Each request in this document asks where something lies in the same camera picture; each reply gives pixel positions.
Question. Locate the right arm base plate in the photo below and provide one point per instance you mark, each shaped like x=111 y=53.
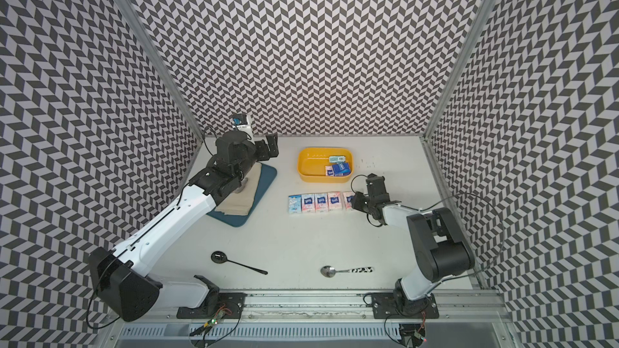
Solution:
x=404 y=305

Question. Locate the aluminium front rail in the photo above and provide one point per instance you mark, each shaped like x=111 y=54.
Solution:
x=289 y=306

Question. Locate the light blue cartoon tissue pack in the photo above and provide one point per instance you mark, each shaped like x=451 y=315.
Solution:
x=295 y=204

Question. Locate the teal plastic tray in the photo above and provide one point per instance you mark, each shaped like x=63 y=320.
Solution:
x=267 y=176

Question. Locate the black plastic spoon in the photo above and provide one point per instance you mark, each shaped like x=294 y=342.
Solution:
x=219 y=257

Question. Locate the mint green tissue pack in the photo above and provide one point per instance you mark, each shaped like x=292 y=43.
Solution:
x=337 y=159

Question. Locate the metal spoon patterned handle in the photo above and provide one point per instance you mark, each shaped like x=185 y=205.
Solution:
x=330 y=272

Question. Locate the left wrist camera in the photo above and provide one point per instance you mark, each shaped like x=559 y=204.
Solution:
x=243 y=122

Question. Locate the dark blue Tempo tissue pack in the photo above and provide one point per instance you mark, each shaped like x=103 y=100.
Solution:
x=341 y=169

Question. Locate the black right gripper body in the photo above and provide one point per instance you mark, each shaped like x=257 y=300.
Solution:
x=363 y=203

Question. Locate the yellow plastic storage box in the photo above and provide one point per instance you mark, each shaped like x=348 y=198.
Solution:
x=312 y=163

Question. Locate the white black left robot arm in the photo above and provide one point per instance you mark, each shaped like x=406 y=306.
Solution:
x=121 y=276

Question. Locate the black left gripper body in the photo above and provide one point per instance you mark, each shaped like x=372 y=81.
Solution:
x=246 y=164

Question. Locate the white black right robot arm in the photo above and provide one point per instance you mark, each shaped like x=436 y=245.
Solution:
x=441 y=250

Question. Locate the beige linen cloth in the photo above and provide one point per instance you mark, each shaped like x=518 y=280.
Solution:
x=241 y=201

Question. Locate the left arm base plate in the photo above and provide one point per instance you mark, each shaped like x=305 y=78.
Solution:
x=234 y=302

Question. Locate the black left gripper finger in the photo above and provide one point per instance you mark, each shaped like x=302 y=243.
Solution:
x=272 y=144
x=262 y=151

